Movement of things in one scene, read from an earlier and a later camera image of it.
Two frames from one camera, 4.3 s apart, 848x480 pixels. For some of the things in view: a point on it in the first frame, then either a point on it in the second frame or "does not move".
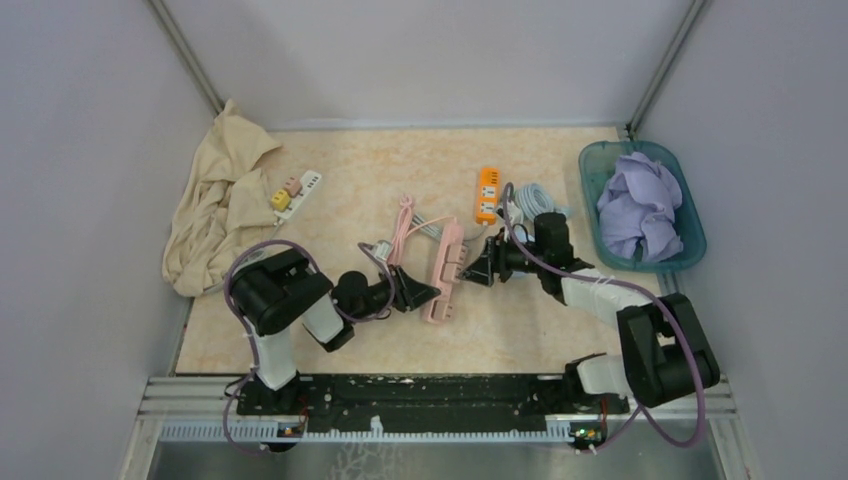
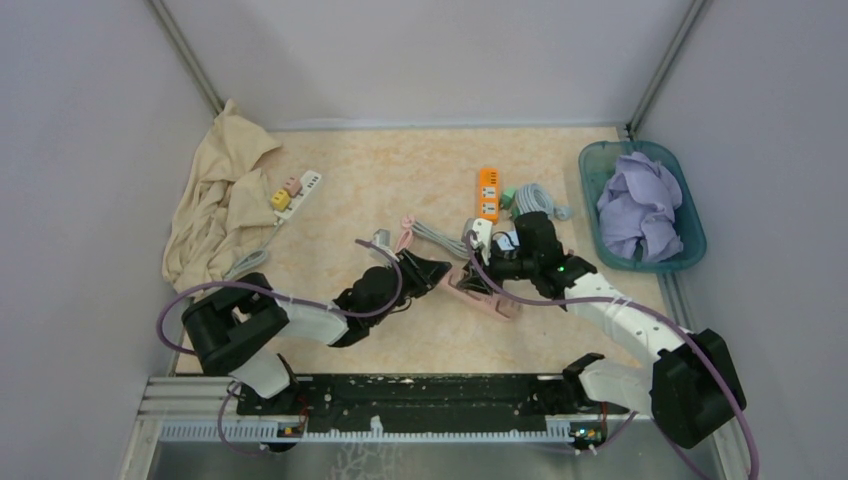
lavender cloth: x=636 y=210 does not move
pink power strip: x=453 y=256 -> x=498 y=304
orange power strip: x=488 y=193 does not move
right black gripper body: x=511 y=258 does not move
